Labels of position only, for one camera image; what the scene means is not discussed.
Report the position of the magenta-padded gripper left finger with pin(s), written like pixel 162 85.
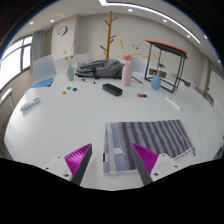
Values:
pixel 77 158

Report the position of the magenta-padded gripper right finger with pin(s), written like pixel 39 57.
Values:
pixel 146 158

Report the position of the grey striped towel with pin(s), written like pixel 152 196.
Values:
pixel 156 133

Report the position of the white flat remote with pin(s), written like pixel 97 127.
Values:
pixel 173 103

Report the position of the blue round magnet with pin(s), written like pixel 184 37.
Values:
pixel 74 89
pixel 144 95

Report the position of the red round magnet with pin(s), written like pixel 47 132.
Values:
pixel 139 95

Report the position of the orange round magnet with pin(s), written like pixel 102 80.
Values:
pixel 63 92

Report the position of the green round magnet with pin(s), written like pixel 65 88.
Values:
pixel 68 88

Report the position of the blue vase with flowers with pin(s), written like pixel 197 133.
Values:
pixel 156 82

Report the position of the black rectangular box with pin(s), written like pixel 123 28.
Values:
pixel 112 89

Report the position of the black marker pen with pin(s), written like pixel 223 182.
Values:
pixel 88 81

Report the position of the green vase with dried stems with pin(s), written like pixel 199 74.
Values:
pixel 70 73

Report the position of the pink vase with flowers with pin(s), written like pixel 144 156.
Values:
pixel 127 75

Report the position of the grey backpack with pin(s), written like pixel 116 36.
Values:
pixel 101 68

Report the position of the white chair blue seat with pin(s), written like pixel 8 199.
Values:
pixel 42 70

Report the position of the window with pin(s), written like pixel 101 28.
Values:
pixel 11 63

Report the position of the grey curtain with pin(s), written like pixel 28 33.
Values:
pixel 37 48

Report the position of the wooden coat rack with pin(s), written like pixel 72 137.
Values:
pixel 108 33

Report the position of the long ceiling light strip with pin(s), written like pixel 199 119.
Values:
pixel 156 13

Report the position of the round ceiling lights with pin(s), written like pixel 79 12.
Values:
pixel 130 10

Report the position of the black frame stand orange top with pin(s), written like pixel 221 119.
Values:
pixel 166 46

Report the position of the round wall clock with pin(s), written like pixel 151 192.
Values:
pixel 62 31

